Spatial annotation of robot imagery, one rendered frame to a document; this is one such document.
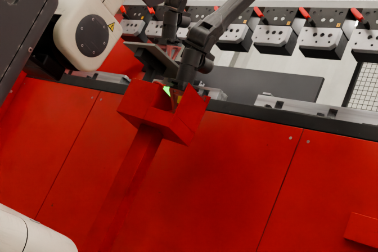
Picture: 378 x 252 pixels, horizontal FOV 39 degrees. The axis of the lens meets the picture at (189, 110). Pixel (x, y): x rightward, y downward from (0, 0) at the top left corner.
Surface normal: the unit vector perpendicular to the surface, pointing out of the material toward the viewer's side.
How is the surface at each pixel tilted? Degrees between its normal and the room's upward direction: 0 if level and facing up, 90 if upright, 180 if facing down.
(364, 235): 90
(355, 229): 90
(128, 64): 90
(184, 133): 90
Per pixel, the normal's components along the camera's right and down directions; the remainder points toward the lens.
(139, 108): -0.36, -0.41
